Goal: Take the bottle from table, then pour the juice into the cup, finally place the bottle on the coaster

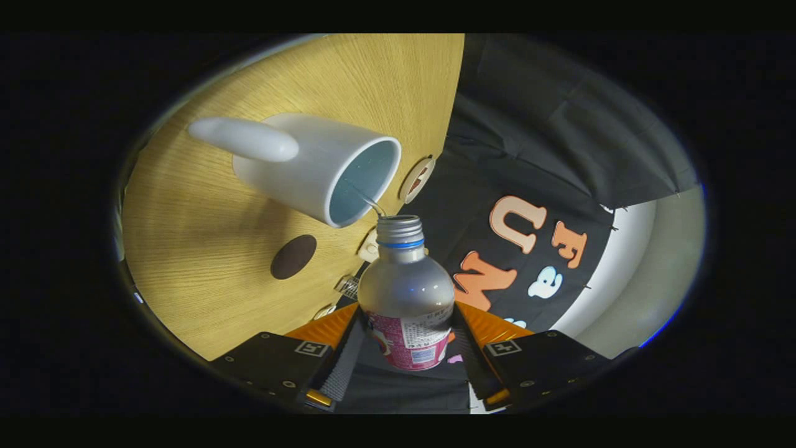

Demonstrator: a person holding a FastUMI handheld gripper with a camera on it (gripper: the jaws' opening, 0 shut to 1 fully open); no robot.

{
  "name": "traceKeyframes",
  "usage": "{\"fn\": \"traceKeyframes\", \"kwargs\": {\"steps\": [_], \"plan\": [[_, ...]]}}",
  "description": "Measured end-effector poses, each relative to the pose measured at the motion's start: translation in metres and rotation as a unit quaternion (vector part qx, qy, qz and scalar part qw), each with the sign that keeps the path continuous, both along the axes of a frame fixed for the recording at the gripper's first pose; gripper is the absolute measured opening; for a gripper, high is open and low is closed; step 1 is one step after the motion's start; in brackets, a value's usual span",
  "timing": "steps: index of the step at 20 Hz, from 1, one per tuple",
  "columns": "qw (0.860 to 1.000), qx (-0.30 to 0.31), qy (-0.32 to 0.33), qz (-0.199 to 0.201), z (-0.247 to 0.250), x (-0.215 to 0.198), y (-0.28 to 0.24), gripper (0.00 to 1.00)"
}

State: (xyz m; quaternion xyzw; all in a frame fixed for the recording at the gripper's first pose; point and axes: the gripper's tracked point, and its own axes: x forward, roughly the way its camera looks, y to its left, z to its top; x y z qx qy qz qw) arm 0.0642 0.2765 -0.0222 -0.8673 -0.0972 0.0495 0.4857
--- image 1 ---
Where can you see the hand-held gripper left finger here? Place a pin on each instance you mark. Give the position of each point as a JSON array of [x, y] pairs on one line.
[[348, 361]]

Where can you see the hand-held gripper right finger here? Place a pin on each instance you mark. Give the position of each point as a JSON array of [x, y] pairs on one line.
[[476, 367]]

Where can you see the silver bottle with red label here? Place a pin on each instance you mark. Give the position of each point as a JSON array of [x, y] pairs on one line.
[[404, 286]]

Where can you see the dark brown round coaster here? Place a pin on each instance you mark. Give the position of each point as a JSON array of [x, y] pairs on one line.
[[293, 257]]

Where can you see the clear juice stream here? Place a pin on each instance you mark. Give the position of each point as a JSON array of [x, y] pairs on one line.
[[375, 206]]

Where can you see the white cup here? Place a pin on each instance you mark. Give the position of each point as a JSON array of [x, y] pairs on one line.
[[311, 162]]

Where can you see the white divided tray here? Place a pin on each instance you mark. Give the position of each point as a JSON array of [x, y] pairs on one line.
[[324, 312]]

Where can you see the white toaster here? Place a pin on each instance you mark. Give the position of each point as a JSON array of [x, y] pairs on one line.
[[368, 249]]

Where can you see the white round plate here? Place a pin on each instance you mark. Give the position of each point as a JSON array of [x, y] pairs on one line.
[[407, 193]]

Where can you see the wooden table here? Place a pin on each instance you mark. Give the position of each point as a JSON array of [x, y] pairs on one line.
[[186, 261]]

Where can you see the black backdrop cloth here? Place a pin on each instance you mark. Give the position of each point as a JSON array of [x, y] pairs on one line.
[[547, 124]]

